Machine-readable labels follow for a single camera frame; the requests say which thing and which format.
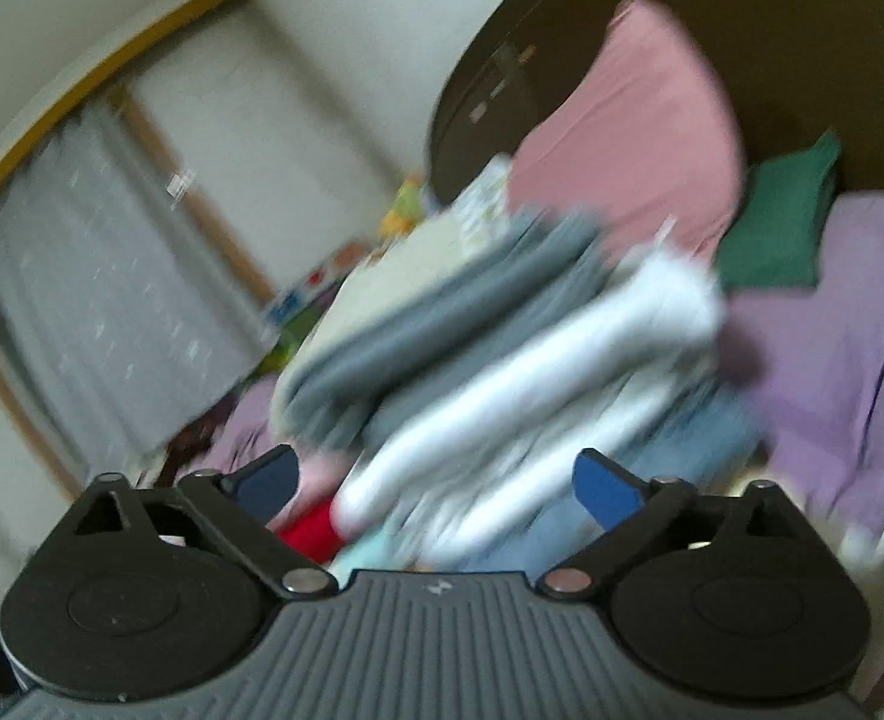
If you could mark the pile of folded pale clothes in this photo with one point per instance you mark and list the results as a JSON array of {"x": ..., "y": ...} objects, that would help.
[{"x": 562, "y": 360}]

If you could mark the wooden window frame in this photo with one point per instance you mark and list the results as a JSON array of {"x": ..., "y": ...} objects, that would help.
[{"x": 209, "y": 217}]

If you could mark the blue-grey garment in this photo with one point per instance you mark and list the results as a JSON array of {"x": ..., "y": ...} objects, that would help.
[{"x": 442, "y": 315}]

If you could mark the white floral garment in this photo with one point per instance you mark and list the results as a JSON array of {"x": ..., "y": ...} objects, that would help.
[{"x": 599, "y": 450}]

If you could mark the colourful foam play mat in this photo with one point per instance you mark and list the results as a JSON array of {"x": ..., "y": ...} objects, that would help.
[{"x": 314, "y": 285}]

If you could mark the teal folded garment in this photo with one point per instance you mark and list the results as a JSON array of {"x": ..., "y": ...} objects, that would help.
[{"x": 367, "y": 556}]

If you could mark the cream quilt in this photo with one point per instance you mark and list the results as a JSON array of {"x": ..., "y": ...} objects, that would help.
[{"x": 404, "y": 270}]

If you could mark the dark maroon cloth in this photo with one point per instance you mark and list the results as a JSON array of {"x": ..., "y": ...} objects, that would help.
[{"x": 194, "y": 435}]

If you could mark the yellow green plush toy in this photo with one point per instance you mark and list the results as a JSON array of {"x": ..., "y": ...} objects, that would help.
[{"x": 404, "y": 210}]

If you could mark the pink pillow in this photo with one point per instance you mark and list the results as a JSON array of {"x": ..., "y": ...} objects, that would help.
[{"x": 637, "y": 135}]

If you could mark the red folded garment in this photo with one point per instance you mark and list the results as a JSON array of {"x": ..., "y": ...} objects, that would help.
[{"x": 311, "y": 532}]

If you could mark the purple cloth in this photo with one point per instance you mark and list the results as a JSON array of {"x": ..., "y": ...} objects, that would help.
[{"x": 847, "y": 360}]

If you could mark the pink folded garment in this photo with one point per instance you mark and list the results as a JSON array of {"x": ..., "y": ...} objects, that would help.
[{"x": 318, "y": 476}]

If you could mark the grey curtain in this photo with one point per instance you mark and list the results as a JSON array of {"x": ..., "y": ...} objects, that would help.
[{"x": 97, "y": 277}]

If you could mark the white patterned cloth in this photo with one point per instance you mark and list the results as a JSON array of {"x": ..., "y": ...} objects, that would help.
[{"x": 487, "y": 195}]

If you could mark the dark wooden headboard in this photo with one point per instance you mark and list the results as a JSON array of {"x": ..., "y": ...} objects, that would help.
[{"x": 787, "y": 30}]

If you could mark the green cloth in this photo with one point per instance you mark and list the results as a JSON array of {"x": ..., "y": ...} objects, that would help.
[{"x": 779, "y": 225}]

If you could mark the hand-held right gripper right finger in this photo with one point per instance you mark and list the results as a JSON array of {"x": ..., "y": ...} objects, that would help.
[{"x": 605, "y": 491}]

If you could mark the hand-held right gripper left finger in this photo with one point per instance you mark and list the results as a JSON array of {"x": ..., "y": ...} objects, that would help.
[{"x": 266, "y": 480}]

